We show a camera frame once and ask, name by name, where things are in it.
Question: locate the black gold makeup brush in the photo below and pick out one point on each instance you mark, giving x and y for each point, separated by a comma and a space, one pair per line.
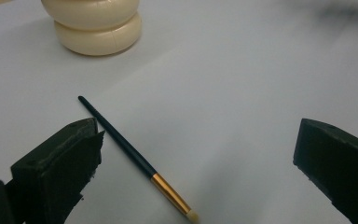
136, 158

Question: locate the cream ribbed round holder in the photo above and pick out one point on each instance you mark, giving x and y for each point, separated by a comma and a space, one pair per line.
98, 28

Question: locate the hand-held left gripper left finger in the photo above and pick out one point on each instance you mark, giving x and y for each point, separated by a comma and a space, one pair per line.
56, 174

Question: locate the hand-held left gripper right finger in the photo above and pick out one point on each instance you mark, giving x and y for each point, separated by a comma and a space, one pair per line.
338, 161

